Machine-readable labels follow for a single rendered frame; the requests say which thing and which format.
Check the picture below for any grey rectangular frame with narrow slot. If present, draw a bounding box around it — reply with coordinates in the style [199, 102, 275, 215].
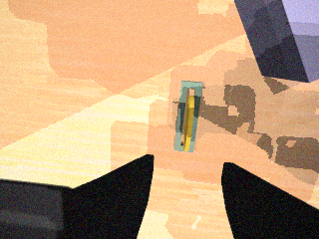
[173, 81, 203, 153]

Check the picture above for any gold coin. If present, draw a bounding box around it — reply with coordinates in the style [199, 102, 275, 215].
[183, 96, 194, 151]

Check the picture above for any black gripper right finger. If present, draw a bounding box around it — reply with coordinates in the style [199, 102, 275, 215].
[221, 162, 319, 239]

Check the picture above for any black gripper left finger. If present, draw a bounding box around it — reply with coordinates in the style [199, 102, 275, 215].
[0, 154, 155, 239]

